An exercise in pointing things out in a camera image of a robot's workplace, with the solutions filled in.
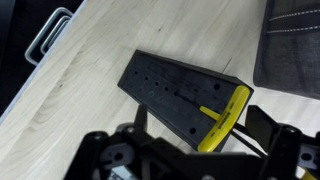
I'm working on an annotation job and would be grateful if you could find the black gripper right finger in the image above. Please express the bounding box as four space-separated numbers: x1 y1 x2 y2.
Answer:
245 105 280 153

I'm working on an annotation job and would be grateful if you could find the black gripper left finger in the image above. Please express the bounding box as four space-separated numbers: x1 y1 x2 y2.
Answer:
134 105 147 139

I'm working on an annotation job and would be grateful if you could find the yellow T-handle hex key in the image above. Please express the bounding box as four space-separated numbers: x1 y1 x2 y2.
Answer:
197 85 268 159

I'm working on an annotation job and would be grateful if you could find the black wedge tool stand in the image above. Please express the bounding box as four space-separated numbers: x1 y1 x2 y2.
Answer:
118 50 245 148

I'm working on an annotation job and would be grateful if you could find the grey plaid tote bag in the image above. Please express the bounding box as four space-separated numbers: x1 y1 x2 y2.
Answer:
253 0 320 99

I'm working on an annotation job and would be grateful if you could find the silver drawer handle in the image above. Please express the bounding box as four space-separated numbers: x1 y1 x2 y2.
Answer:
25 7 73 66

